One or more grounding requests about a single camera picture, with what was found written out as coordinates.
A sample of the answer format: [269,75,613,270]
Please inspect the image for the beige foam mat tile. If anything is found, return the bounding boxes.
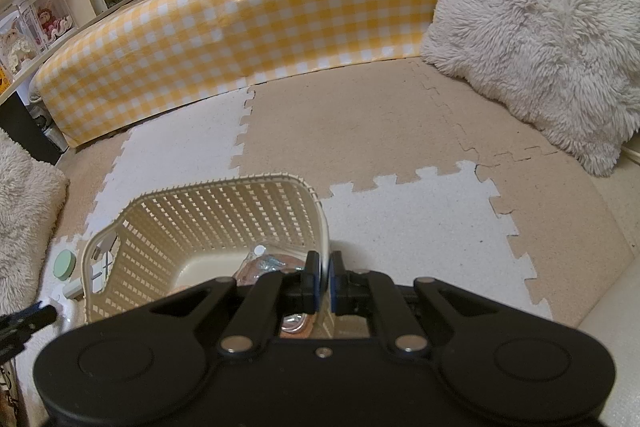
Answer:
[54,137,132,248]
[475,142,636,324]
[240,57,561,208]

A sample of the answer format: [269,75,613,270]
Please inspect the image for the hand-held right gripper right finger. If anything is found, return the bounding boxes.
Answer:
[329,251,502,355]

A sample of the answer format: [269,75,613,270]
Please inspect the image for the cream plastic basket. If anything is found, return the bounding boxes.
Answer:
[82,174,332,339]

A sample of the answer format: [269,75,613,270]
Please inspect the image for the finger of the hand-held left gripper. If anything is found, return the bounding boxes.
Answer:
[0,301,57,361]

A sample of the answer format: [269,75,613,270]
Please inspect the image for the white charger plug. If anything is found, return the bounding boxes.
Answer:
[92,243,121,293]

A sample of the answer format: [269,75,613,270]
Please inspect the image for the black cabinet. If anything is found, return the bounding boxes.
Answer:
[0,92,68,165]

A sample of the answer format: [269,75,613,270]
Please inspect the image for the pink dressed doll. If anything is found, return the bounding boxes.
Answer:
[34,9,71,42]

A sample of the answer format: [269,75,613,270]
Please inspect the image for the yellow checked mattress cover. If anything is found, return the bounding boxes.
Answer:
[32,0,461,148]

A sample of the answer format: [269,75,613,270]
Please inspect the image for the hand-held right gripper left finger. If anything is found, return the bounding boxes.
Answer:
[149,251,322,355]

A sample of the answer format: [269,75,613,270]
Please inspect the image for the mint green round tin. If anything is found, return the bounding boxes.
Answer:
[52,251,76,280]

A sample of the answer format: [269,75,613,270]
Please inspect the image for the clear plastic bag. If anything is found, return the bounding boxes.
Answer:
[235,244,307,288]

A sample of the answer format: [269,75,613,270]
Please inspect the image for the white fluffy pillow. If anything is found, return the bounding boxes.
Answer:
[422,0,640,178]
[0,129,71,314]

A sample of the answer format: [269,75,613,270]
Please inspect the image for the cream bunny doll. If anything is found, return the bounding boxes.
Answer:
[1,34,28,65]

